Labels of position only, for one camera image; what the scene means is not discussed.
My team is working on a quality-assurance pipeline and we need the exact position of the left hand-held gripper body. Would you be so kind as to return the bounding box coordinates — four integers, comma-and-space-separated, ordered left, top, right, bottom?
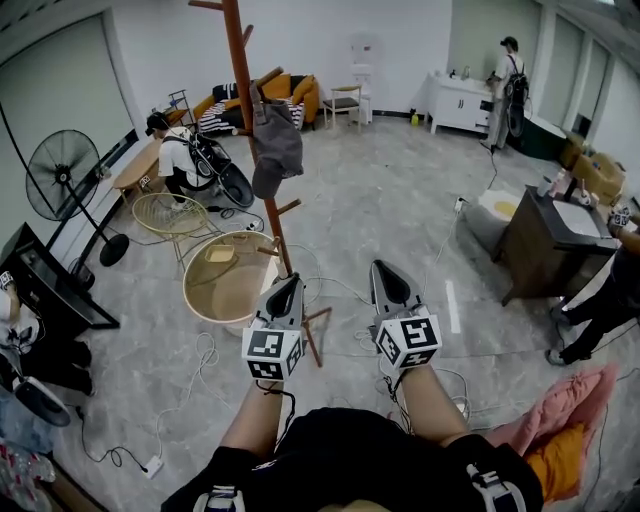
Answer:
241, 279, 308, 384

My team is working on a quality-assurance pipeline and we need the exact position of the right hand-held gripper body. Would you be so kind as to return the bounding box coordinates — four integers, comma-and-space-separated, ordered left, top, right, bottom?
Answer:
372, 298, 443, 372

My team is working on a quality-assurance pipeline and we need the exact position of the grey cap item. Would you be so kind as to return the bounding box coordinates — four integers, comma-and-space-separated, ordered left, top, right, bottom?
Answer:
248, 79, 305, 200

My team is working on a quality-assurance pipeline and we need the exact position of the brown wooden coat stand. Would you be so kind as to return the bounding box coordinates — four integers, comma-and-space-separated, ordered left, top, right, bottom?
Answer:
188, 0, 333, 369

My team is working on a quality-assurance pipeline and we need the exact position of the person's left forearm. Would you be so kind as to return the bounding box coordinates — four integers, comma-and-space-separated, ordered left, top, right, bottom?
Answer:
219, 380, 297, 460

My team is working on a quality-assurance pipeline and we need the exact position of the person's right forearm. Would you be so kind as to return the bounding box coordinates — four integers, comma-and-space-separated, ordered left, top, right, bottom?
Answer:
394, 363, 472, 447

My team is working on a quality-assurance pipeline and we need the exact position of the round glass top table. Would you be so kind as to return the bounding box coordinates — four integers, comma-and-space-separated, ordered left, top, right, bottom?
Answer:
182, 230, 282, 337

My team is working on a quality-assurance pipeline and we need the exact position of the small wooden tray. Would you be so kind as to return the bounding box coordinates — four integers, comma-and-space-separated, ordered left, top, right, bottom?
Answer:
205, 244, 237, 265

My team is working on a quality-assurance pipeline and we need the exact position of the egg shaped rug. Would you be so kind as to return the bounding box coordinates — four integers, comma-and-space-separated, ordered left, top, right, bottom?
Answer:
477, 189, 521, 221

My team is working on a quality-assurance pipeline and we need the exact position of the black stroller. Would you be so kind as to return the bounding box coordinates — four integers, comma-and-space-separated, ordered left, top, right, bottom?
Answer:
189, 130, 257, 210

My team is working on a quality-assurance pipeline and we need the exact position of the person's black shirt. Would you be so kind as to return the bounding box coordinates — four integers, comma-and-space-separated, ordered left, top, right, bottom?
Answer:
159, 406, 547, 512

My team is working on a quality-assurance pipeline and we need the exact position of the dark wooden sink cabinet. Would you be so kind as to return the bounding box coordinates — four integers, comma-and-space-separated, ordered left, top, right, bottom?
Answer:
491, 184, 621, 307

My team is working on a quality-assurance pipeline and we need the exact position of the pink quilt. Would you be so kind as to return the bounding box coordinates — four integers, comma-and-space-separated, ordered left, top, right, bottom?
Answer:
487, 364, 621, 504

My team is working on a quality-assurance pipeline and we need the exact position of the light wooden coffee table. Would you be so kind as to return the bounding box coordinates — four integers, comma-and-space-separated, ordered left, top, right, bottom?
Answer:
112, 139, 165, 205

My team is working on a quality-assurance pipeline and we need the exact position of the striped black white blanket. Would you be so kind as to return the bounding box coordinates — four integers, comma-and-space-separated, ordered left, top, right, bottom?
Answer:
197, 82, 306, 132

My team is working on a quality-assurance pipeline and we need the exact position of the wooden chair dark seat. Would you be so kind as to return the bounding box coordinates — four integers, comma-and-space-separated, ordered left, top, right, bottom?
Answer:
322, 84, 363, 134

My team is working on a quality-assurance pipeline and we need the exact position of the white sink cabinet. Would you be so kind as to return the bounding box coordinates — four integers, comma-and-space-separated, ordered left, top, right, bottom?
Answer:
428, 71, 496, 136

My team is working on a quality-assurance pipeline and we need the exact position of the orange cloth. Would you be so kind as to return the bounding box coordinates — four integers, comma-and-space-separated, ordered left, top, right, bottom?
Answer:
524, 422, 586, 504

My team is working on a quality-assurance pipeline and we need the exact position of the orange sofa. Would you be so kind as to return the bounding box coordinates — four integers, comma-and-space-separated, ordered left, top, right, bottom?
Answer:
192, 73, 321, 135

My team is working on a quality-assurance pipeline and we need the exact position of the dark green tub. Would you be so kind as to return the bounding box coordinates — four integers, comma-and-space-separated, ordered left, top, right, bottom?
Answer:
517, 113, 570, 162

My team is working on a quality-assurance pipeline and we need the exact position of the black metal rack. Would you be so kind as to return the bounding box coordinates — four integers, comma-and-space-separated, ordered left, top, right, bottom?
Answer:
164, 89, 197, 127

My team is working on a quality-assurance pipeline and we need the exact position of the white high chair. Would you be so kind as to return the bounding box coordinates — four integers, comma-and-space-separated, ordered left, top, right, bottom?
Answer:
348, 32, 375, 125

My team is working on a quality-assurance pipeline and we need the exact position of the black low cabinet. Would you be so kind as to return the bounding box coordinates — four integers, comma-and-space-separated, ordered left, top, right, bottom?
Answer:
0, 222, 121, 341

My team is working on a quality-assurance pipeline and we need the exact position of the cardboard box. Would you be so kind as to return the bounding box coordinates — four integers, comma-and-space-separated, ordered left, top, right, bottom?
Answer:
559, 132, 627, 207

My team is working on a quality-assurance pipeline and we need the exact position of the black standing fan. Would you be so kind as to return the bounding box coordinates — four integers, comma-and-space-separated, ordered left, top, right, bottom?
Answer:
25, 129, 131, 268

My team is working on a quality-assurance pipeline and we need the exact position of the pile of clothes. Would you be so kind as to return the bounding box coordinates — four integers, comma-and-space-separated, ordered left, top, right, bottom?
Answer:
0, 387, 57, 506

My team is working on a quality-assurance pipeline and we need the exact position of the white floor cable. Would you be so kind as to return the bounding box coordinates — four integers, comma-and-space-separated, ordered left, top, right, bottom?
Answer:
285, 243, 374, 307
422, 204, 462, 297
153, 331, 236, 460

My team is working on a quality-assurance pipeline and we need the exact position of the gold wire round table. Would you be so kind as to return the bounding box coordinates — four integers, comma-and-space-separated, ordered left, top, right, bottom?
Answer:
131, 192, 221, 265

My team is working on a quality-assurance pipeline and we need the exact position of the black floor cable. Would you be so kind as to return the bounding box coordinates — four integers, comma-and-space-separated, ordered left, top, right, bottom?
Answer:
74, 405, 151, 474

